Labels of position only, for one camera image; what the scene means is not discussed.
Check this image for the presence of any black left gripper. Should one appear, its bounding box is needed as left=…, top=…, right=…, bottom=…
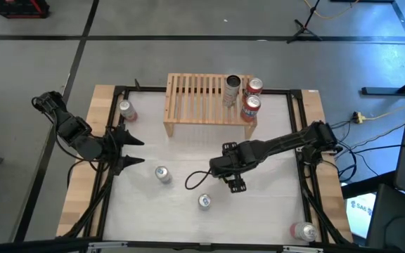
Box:
left=98, top=123, right=146, bottom=176

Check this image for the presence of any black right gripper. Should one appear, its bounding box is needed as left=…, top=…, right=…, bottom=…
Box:
left=210, top=140, right=263, bottom=194

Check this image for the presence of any white and pink beverage can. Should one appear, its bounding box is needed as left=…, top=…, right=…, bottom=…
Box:
left=118, top=99, right=139, bottom=123
left=289, top=221, right=319, bottom=242

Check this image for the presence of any blue silver Red Bull can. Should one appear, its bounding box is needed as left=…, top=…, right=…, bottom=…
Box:
left=154, top=165, right=173, bottom=185
left=198, top=193, right=212, bottom=211

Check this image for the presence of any red and blue Fanta can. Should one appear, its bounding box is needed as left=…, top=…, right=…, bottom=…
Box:
left=239, top=93, right=262, bottom=123
left=243, top=77, right=264, bottom=98

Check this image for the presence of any tall silver beverage can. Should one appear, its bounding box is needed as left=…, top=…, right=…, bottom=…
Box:
left=222, top=74, right=243, bottom=108

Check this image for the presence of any wooden slatted shelf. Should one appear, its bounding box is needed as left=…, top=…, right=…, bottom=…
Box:
left=162, top=72, right=259, bottom=141

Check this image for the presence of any white printed sign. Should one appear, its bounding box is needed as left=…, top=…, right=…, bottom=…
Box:
left=345, top=192, right=378, bottom=240

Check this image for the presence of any black tripod stand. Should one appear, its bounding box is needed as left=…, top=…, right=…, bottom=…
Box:
left=286, top=0, right=323, bottom=44

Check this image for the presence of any black desk base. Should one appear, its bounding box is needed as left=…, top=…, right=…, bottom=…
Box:
left=361, top=70, right=405, bottom=96

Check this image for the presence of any red and black crate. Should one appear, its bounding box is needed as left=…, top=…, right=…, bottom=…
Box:
left=0, top=0, right=51, bottom=19

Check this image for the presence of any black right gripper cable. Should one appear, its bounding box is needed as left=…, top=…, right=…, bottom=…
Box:
left=184, top=169, right=212, bottom=190

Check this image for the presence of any black table frame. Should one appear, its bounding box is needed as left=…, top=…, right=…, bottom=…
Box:
left=61, top=85, right=353, bottom=247

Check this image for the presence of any yellow cable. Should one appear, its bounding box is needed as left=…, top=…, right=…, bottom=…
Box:
left=302, top=0, right=360, bottom=20

